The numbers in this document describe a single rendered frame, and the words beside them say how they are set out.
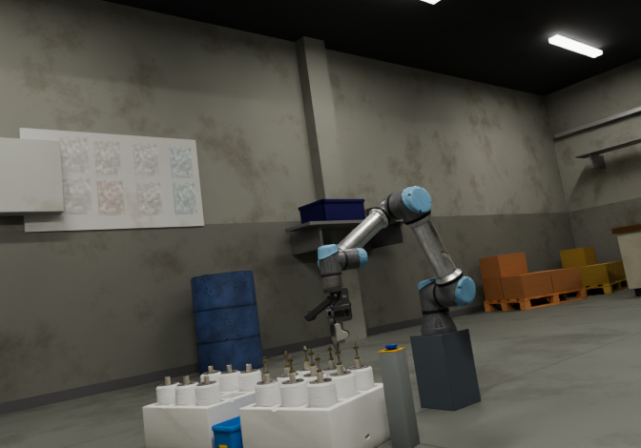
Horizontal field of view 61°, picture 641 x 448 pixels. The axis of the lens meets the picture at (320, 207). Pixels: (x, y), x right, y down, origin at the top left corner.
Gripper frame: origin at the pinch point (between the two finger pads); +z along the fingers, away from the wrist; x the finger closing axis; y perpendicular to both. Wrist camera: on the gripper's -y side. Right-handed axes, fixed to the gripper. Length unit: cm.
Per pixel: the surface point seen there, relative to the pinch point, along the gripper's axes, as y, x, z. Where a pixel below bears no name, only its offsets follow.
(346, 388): 2.4, -4.4, 13.6
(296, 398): -14.3, -9.0, 14.2
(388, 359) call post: 17.7, -5.2, 5.9
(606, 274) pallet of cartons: 317, 579, 11
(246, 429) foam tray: -33.9, -2.8, 23.3
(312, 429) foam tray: -8.9, -17.1, 22.4
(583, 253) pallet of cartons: 316, 641, -22
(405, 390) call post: 21.8, -4.5, 16.5
